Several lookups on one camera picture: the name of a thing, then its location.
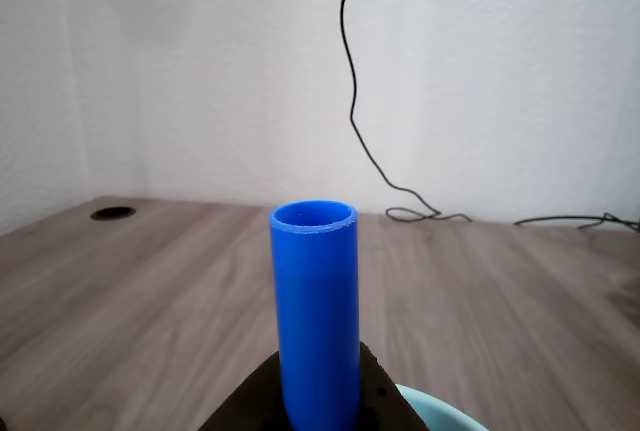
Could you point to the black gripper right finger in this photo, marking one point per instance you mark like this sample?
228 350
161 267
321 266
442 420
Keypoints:
382 401

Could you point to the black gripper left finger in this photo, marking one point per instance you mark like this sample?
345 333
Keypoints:
250 401

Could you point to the blue capped black marker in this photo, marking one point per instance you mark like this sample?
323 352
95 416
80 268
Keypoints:
315 301

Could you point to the light blue ceramic mug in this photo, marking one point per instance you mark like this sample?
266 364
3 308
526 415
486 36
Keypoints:
442 413

